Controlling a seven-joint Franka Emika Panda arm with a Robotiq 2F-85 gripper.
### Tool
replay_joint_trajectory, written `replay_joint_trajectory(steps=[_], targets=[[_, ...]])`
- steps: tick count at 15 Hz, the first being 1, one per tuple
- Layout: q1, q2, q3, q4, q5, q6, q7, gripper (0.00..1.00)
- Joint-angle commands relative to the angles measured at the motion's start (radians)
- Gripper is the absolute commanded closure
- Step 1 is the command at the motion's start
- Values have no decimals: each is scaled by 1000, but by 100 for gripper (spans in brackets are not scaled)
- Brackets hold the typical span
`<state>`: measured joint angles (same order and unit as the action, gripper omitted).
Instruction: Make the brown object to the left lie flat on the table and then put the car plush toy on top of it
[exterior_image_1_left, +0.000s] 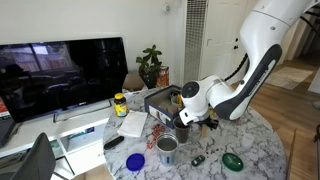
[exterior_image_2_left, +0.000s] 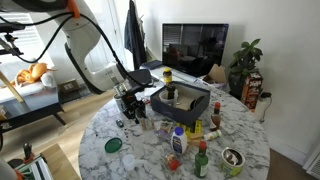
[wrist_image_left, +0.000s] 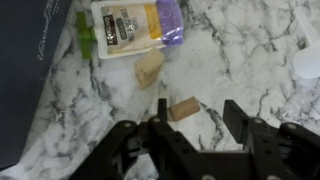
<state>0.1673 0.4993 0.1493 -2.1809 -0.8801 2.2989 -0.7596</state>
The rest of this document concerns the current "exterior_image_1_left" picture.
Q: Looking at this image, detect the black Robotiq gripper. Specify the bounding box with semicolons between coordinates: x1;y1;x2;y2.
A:
195;114;220;136

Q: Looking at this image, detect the black car key fob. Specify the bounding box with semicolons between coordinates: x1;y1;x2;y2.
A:
191;154;206;167

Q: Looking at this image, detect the black flat screen television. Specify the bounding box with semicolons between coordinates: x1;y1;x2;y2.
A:
0;36;129;124

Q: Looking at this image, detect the white cup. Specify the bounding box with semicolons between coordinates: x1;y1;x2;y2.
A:
170;94;181;106

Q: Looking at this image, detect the striped metal tumbler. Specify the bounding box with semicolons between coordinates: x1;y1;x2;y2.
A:
156;133;180;167

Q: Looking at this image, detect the green round lid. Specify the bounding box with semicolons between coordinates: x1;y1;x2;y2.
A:
221;152;244;173

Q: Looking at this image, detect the dark blue open shoebox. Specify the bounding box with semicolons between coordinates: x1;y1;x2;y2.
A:
143;84;188;130

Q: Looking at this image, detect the red snack packet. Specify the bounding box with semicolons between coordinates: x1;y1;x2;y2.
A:
146;123;167;150

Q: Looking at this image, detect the blue round lid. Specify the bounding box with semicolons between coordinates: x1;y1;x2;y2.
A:
125;152;146;172

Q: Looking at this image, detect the green potted plant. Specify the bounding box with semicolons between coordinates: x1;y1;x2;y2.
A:
135;44;164;89

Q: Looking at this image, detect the open brown cardboard box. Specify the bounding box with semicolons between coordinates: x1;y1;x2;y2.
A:
122;73;146;93

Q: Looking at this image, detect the yellow lid vitamin bottle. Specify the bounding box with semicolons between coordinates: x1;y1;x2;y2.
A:
113;93;129;118

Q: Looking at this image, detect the black remote control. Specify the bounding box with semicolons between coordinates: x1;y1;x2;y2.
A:
103;135;125;151

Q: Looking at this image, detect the white door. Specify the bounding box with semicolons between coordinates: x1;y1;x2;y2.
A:
199;0;259;81

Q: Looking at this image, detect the patterned floor rug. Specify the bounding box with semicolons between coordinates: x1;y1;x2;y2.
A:
264;66;314;90

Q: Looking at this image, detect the white television stand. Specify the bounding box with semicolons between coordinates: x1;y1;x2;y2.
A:
0;98;148;175

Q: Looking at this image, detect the grey chair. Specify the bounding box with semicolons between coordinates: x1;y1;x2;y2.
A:
9;132;57;180

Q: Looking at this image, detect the dark laptop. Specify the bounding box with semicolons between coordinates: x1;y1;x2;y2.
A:
0;113;16;148

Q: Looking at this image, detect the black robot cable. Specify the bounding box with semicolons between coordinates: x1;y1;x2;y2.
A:
225;53;250;83

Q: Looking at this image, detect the white wall heater grille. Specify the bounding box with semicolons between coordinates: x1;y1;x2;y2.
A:
183;0;209;84

